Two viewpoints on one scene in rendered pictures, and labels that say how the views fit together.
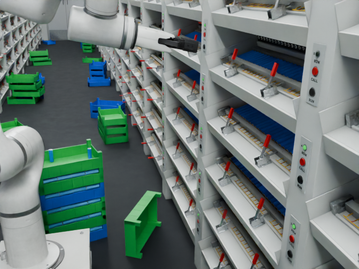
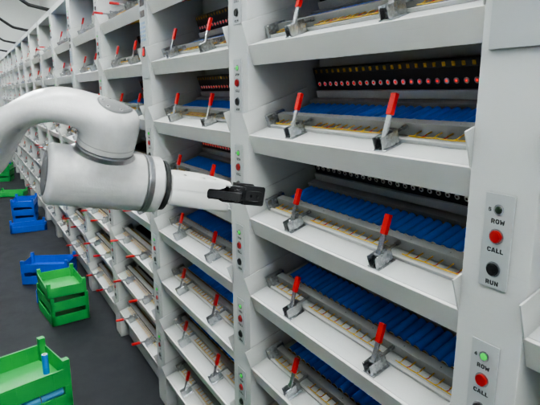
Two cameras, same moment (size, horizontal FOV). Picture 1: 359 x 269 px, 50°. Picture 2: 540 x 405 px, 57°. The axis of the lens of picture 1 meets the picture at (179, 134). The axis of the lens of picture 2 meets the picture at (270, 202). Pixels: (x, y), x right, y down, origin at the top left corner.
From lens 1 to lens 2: 0.31 m
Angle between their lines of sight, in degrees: 17
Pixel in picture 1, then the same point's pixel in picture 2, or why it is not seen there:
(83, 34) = (75, 194)
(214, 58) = not seen: hidden behind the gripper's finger
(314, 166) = (509, 390)
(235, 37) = (284, 169)
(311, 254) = not seen: outside the picture
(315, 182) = not seen: outside the picture
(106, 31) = (118, 186)
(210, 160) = (259, 355)
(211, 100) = (255, 263)
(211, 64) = (253, 210)
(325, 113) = (528, 305)
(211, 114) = (257, 284)
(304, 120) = (476, 312)
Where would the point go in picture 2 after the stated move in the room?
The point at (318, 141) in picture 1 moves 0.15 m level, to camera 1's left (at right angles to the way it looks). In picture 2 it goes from (513, 349) to (407, 366)
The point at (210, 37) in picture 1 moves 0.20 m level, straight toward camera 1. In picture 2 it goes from (250, 171) to (266, 186)
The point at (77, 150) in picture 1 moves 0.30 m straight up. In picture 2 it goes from (22, 359) to (10, 267)
